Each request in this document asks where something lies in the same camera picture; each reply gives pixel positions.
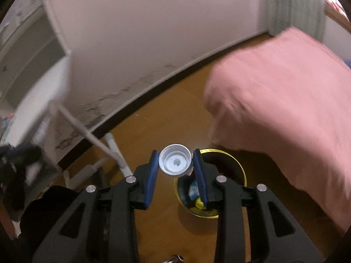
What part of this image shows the white bottle cap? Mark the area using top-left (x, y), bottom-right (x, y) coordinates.
top-left (158, 144), bottom-right (193, 178)

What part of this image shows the black gold trash bin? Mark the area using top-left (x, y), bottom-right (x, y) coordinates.
top-left (173, 148), bottom-right (248, 219)

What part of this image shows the chrome chair base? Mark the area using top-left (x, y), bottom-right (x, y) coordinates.
top-left (161, 255), bottom-right (184, 263)

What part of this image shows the white desk hutch shelf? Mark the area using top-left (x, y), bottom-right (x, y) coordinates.
top-left (1, 0), bottom-right (71, 146)

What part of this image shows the pink bed sheet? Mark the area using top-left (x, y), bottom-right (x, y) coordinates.
top-left (203, 27), bottom-right (350, 231)

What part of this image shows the green curtain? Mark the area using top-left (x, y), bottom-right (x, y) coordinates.
top-left (265, 0), bottom-right (325, 42)

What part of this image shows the white desk leg frame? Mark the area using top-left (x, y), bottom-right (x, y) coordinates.
top-left (47, 101), bottom-right (134, 190)

